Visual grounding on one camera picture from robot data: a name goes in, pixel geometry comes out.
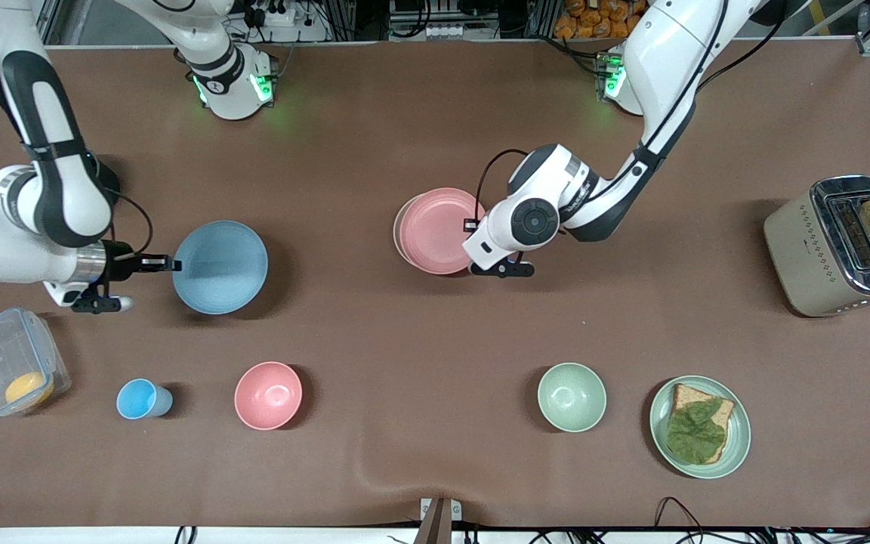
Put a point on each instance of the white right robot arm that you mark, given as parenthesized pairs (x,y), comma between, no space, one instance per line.
(57,196)

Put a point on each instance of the white power strip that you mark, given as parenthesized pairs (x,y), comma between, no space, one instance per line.
(276,13)

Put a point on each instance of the shallow blue plate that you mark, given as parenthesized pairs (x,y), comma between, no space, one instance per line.
(220,268)

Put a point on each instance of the brown toast slice on plate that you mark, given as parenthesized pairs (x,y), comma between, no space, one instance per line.
(688,397)

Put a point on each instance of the green bowl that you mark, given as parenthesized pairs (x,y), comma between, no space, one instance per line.
(572,397)

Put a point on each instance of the green lettuce leaf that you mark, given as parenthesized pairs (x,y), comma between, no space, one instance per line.
(695,434)

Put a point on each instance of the orange snack packets pile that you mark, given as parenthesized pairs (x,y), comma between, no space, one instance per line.
(593,19)

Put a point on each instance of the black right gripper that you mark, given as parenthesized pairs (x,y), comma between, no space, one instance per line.
(121,264)

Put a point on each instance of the shallow pink plate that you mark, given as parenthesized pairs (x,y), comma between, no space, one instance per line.
(439,230)

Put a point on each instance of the blue cup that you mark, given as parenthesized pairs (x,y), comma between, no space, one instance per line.
(139,399)

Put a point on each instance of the green plate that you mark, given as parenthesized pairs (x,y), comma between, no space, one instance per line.
(737,446)

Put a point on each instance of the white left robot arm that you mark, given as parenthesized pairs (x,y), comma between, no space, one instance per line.
(548,196)

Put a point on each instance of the metal table clamp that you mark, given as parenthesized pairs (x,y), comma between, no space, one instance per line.
(441,517)

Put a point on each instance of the beige and chrome toaster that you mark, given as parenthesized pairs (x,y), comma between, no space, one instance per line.
(797,249)

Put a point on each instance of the pink bowl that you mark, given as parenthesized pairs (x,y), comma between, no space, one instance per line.
(268,395)

